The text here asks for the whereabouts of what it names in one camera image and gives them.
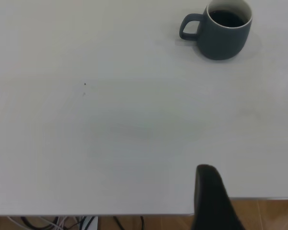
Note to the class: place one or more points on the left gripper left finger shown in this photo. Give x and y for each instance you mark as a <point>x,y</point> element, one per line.
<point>211,203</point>

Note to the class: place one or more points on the grey ceramic mug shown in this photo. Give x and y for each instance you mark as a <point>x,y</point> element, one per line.
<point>220,40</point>

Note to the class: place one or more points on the dark coffee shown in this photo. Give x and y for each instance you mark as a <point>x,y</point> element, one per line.
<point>226,18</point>

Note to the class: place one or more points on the white power strip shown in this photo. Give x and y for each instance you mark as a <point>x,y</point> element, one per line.
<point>91,224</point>

